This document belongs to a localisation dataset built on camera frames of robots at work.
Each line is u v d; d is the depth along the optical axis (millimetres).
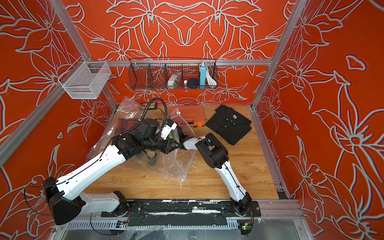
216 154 598
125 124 1022
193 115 1087
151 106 1178
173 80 917
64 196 388
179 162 697
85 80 918
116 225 703
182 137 811
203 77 878
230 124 1076
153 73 1001
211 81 907
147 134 542
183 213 727
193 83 949
